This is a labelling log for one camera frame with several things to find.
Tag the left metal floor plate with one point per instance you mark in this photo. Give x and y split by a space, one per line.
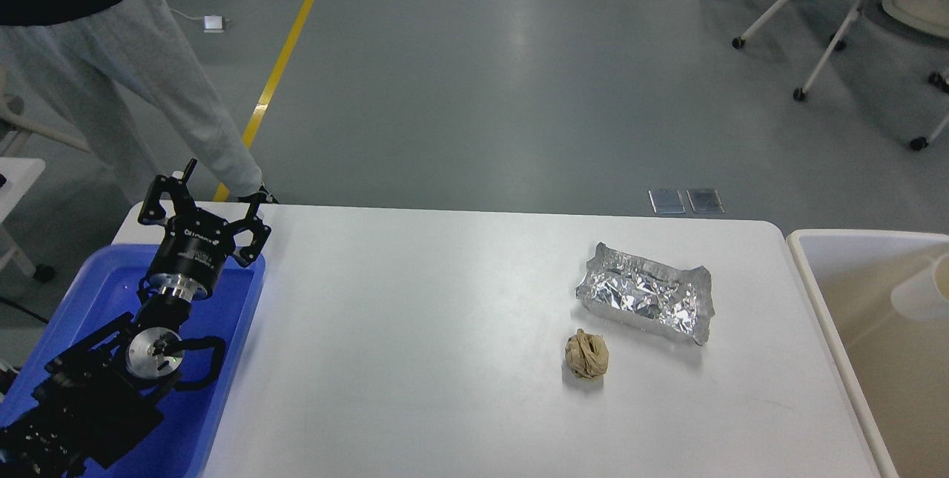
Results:
667 202

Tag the person in grey trousers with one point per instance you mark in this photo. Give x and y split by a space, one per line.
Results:
76 53

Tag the metal floor plate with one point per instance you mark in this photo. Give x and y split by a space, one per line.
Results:
706 201
667 202

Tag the crumpled brown paper ball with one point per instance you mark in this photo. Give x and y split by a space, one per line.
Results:
586 355

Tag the white paper cup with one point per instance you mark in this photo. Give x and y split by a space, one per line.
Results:
923 296

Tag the white floor power adapter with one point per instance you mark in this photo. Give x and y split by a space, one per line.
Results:
214 24

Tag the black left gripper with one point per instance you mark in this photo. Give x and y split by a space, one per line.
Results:
196 245

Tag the beige plastic bin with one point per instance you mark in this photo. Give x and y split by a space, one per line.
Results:
893 362

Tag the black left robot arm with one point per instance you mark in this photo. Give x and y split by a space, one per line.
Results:
131 377

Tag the crumpled aluminium foil tray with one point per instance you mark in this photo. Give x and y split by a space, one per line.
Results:
648 295

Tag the white side table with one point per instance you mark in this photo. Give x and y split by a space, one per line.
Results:
19 174

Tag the right metal floor plate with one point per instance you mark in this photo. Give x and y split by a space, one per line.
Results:
706 201

